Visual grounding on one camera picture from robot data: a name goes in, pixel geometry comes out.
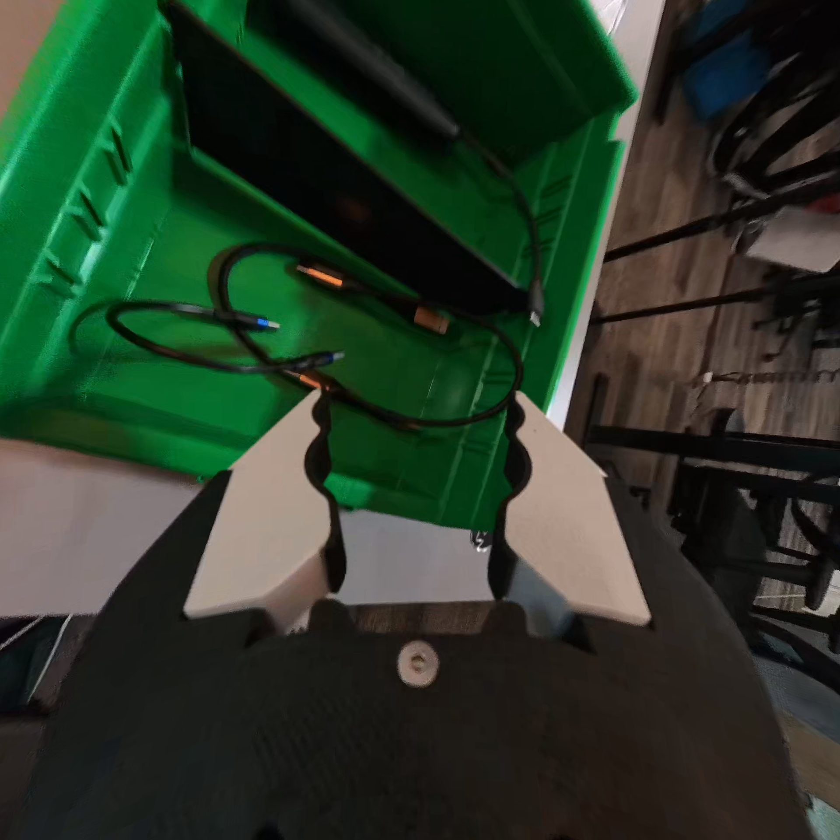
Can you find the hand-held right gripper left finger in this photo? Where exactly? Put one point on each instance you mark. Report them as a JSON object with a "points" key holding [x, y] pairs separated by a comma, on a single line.
{"points": [[262, 525]]}

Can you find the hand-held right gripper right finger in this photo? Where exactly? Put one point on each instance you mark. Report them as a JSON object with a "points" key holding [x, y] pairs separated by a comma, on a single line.
{"points": [[571, 531]]}

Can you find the green plastic bin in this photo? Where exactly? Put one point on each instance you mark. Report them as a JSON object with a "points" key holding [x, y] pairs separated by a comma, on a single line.
{"points": [[98, 197]]}

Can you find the black USB hub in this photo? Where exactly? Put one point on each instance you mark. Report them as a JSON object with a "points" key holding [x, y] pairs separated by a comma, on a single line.
{"points": [[361, 65]]}

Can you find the grey desk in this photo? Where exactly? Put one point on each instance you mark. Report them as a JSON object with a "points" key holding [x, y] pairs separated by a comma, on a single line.
{"points": [[65, 525]]}

